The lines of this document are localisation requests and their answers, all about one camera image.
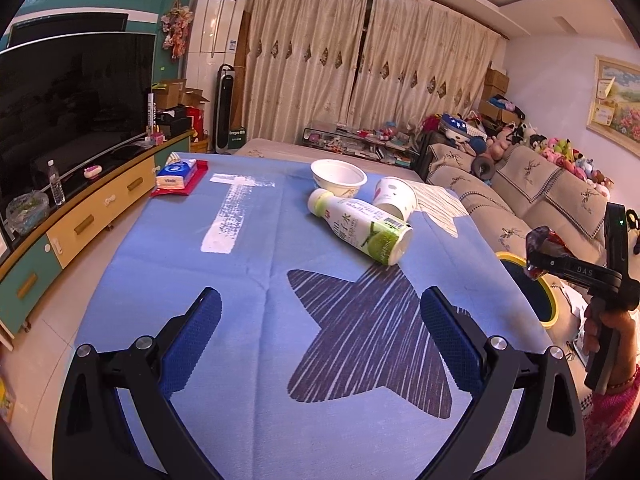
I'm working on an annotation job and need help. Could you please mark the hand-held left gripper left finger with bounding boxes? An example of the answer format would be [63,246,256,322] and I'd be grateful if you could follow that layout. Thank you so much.
[52,286,223,480]

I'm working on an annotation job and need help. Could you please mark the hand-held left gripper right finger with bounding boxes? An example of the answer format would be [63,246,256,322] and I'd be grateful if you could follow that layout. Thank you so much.
[420,286,587,480]

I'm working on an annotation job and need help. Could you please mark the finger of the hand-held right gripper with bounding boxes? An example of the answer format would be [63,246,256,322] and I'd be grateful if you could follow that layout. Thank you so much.
[526,246,565,280]

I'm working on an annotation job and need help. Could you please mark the red foil wrapper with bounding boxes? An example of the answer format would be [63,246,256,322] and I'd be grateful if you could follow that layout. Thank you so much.
[525,225,571,281]

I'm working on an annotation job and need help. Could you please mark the yellow rimmed trash bin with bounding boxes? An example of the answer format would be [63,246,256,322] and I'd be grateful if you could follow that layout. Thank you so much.
[497,252,561,331]

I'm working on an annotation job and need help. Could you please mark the person's right forearm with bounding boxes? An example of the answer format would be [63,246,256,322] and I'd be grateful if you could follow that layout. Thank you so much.
[582,365,640,476]

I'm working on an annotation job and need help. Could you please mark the person's right hand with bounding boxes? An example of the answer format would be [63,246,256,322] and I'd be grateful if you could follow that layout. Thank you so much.
[580,300,640,391]

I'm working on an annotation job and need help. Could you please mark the white plastic bag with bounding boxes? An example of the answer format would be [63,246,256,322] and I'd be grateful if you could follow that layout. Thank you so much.
[552,282,591,356]

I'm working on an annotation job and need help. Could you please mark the beige sofa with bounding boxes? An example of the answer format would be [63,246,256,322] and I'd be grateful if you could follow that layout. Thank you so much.
[417,130,640,281]

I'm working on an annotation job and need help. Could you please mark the blue star blanket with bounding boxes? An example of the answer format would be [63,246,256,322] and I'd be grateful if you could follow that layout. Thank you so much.
[75,152,546,480]

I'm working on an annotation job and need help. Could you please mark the row of plush toys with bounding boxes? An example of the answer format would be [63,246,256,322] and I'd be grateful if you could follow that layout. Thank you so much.
[420,110,640,198]

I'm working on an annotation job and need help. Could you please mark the green label drink bottle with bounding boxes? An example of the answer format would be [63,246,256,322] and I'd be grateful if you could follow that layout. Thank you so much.
[307,188,414,266]

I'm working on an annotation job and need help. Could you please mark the white paper cup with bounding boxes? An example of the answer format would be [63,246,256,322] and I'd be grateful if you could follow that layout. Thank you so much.
[373,176,418,223]

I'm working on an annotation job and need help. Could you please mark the teal television stand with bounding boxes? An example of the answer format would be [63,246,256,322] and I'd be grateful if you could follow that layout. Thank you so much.
[0,130,196,346]

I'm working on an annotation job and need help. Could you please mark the blue tissue pack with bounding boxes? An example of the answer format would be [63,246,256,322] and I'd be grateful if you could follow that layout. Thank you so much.
[155,158,198,191]

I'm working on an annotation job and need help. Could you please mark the brown cardboard box stack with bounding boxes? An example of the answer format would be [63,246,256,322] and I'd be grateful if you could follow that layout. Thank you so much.
[479,67,511,111]

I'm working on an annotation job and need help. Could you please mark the clear water bottle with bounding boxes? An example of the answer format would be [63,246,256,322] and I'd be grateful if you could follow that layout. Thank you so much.
[47,160,66,206]

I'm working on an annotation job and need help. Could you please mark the low glass shelf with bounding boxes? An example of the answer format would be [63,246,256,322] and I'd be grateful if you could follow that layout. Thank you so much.
[301,122,421,168]

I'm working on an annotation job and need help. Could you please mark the black box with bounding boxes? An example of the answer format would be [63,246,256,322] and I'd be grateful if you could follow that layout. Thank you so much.
[157,105,193,138]

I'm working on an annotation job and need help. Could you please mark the red gift box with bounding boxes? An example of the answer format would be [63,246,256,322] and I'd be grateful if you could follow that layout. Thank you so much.
[187,105,207,136]

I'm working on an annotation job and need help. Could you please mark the black tower fan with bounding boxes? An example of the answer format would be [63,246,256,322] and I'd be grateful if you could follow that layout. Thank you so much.
[212,63,238,155]

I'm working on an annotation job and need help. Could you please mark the open cardboard boxes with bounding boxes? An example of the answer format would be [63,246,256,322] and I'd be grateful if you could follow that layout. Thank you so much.
[152,78,211,111]

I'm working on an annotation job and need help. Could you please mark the black flat television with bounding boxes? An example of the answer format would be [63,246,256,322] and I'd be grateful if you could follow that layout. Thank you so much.
[0,32,157,206]

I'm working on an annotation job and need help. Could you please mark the beige curtain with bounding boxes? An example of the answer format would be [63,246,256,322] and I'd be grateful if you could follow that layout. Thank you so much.
[235,0,503,171]

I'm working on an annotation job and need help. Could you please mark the white standing air conditioner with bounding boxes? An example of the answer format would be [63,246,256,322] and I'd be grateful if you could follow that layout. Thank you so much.
[185,0,248,153]

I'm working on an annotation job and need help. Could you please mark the hanging flower decoration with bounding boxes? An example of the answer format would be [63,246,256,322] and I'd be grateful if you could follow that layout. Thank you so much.
[161,5,195,60]

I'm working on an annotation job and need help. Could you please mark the framed wall picture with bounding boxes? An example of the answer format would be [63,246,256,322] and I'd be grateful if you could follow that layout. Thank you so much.
[586,55,640,143]

